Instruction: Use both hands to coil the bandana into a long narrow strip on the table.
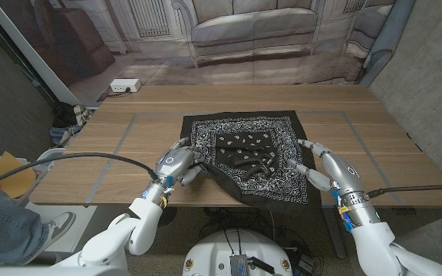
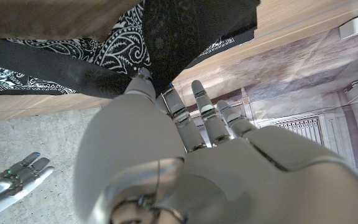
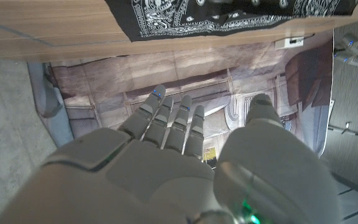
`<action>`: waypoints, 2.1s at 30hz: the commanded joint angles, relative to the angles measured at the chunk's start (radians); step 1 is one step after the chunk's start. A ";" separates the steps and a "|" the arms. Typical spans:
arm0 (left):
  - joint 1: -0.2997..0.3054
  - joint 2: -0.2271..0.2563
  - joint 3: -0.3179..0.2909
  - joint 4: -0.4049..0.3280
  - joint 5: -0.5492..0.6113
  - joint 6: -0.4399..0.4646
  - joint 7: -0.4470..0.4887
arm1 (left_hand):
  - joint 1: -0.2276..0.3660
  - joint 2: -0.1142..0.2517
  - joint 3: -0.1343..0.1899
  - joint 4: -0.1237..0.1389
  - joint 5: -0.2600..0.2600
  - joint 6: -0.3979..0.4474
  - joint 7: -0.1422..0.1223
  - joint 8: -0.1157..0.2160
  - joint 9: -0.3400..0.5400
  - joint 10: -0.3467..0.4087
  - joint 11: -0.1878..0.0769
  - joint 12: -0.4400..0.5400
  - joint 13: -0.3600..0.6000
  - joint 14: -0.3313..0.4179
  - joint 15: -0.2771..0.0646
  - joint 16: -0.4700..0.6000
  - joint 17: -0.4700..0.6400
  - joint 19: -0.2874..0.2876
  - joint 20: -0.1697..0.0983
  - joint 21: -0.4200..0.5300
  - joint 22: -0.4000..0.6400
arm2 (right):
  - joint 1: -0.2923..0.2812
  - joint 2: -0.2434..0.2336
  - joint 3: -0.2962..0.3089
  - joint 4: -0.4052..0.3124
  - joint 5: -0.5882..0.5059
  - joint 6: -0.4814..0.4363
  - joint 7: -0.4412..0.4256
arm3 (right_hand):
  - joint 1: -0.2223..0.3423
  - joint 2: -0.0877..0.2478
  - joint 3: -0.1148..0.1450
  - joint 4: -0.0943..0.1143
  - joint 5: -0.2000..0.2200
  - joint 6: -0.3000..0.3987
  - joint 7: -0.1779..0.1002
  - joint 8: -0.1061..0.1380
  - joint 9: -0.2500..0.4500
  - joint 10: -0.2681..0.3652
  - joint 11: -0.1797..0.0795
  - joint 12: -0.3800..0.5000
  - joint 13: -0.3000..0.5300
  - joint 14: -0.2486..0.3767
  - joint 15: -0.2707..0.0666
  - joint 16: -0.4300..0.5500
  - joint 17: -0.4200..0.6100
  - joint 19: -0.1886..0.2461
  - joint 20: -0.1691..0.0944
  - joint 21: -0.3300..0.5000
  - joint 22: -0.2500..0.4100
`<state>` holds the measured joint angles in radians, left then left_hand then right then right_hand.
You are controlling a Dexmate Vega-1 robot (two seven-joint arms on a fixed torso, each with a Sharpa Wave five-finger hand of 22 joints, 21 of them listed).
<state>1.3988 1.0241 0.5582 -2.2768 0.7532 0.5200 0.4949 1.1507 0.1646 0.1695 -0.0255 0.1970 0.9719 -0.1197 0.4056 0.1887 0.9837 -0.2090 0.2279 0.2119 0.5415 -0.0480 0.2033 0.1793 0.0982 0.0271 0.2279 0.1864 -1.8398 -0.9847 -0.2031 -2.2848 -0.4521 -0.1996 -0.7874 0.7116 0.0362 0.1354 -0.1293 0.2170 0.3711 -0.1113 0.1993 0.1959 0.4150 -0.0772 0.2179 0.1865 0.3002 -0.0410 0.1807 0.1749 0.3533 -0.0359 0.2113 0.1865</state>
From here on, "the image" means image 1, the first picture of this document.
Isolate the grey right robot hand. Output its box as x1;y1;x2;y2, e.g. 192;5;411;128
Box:
286;138;366;192

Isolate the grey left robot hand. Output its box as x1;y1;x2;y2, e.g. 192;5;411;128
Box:
154;136;206;189

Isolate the black paisley bandana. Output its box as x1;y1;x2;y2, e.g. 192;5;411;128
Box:
180;110;322;210

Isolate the white power strip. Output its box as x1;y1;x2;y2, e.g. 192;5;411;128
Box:
109;78;142;93

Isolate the grey table leg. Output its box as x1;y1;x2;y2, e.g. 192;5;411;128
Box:
322;207;351;260

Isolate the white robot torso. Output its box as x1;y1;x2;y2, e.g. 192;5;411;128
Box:
182;228;294;276

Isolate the plaid cloth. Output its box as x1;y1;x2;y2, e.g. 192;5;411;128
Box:
58;101;101;146

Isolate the blue cloth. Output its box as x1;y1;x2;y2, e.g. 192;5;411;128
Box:
49;125;84;146

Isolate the black bag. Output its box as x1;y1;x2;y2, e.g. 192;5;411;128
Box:
51;101;78;130

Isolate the silver finned electronics box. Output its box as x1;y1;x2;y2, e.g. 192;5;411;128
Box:
229;252;249;276

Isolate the black plug on torso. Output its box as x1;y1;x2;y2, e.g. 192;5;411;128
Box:
249;256;275;275

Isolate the white plastic bin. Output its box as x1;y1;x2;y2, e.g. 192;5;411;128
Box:
0;147;67;183

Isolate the grey white sneaker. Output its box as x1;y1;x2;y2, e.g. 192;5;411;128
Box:
32;211;77;254

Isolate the printed sofa room backdrop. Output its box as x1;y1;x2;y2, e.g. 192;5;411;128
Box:
0;0;398;104

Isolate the blue-grey rolled backdrop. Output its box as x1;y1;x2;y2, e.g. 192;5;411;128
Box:
358;0;417;87

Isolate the white slanted beam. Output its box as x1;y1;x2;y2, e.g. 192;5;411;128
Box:
0;0;91;107

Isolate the yellow paper envelope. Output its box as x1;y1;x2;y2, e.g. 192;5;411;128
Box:
0;150;37;199

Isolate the person in blue jeans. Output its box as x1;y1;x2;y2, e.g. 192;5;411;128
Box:
0;176;53;268

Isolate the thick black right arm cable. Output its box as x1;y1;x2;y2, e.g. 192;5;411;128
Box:
366;183;442;199

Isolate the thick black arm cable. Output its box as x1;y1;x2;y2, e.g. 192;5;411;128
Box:
366;183;442;199
0;152;160;195

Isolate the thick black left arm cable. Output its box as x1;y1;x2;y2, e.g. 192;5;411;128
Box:
0;152;160;195

